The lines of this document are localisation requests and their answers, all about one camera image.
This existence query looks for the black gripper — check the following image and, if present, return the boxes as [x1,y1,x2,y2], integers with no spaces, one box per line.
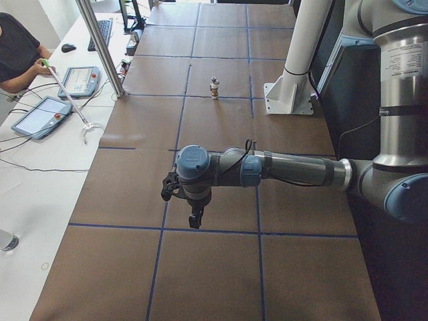
[160,172,211,229]

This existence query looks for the white PPR brass valve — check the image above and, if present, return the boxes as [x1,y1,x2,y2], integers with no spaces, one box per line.
[209,81,219,100]

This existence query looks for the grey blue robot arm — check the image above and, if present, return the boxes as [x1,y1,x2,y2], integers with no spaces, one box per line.
[161,1,427,228]

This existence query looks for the long reacher grabber stick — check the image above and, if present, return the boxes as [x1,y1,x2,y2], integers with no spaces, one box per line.
[41,58,104,144]

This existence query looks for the far teach pendant tablet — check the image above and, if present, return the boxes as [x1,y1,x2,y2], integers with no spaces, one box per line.
[62,66,100,99]

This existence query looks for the teach pendant tablet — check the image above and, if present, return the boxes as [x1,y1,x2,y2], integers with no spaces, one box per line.
[62,66,100,99]
[11,96,72,140]

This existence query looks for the near teach pendant tablet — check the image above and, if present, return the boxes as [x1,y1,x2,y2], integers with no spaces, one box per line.
[11,96,72,140]

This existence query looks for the clear plastic bottle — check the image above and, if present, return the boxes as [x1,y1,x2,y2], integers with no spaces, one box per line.
[0,229,19,251]

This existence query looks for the black monitor stand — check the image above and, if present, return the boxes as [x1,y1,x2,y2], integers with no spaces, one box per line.
[118,0,146,34]

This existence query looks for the black keyboard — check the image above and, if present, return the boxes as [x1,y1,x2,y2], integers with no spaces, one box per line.
[87,19,114,52]

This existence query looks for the black computer mouse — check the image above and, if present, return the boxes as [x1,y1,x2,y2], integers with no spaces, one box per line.
[61,43,76,53]

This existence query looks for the person in black shirt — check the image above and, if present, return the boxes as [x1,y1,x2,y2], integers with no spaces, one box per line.
[1,13,55,94]

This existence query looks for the white pedestal column base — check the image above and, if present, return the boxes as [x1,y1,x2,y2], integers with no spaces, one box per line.
[263,0,333,115]

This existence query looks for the aluminium frame post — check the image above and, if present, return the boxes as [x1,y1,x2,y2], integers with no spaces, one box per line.
[76,0,125,98]

